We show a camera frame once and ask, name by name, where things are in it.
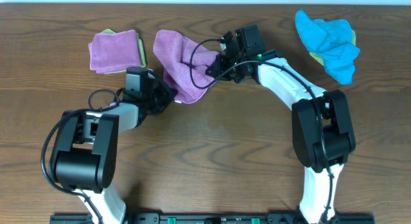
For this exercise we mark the crumpled blue cloth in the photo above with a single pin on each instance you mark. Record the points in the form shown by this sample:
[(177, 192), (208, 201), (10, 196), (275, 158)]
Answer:
[(331, 41)]

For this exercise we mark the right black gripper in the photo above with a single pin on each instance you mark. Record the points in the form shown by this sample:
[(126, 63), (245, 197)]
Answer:
[(219, 64)]

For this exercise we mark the folded green cloth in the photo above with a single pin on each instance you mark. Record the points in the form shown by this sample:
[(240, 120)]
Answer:
[(142, 54)]

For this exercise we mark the green cloth under blue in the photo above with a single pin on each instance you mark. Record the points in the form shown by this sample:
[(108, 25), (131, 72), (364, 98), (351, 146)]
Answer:
[(317, 58)]

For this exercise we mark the folded purple cloth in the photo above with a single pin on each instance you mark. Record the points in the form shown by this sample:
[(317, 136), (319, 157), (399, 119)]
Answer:
[(112, 52)]

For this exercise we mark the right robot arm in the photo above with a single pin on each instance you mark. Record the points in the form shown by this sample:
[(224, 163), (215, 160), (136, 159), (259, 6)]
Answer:
[(322, 131)]

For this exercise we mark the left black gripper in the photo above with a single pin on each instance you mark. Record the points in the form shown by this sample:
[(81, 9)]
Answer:
[(161, 97)]

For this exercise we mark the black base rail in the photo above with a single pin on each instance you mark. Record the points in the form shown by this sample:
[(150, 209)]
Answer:
[(270, 218)]

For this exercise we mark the purple microfiber cloth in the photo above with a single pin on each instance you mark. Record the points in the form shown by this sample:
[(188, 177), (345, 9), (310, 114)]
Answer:
[(185, 63)]

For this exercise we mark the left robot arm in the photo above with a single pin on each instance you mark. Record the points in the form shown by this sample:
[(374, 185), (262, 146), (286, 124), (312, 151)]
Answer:
[(79, 154)]

